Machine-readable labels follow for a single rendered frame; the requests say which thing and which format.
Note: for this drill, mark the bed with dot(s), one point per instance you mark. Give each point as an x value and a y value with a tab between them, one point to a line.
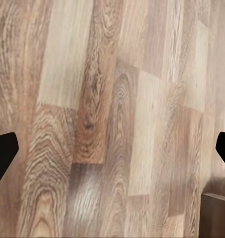
212	216

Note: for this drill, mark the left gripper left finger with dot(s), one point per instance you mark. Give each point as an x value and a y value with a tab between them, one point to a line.
8	149

